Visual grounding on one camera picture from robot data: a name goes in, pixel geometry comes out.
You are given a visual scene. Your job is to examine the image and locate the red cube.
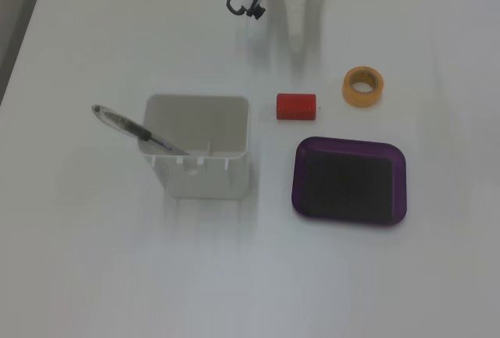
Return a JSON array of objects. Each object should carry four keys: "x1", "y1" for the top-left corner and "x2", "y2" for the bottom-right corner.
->
[{"x1": 276, "y1": 92, "x2": 317, "y2": 122}]

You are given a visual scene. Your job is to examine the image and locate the white plastic box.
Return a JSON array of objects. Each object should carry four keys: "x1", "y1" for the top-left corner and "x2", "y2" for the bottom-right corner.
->
[{"x1": 137, "y1": 94, "x2": 252, "y2": 201}]

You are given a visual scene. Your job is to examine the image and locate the yellow tape roll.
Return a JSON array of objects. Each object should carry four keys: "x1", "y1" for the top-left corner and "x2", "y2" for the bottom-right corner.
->
[{"x1": 341, "y1": 65, "x2": 385, "y2": 109}]

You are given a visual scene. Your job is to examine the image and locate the purple tray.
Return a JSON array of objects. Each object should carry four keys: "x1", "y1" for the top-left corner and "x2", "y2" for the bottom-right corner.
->
[{"x1": 291, "y1": 136, "x2": 408, "y2": 227}]

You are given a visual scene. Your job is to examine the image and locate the clear ballpoint pen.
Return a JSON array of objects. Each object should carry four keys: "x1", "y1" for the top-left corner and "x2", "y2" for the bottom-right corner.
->
[{"x1": 91, "y1": 104, "x2": 191, "y2": 157}]

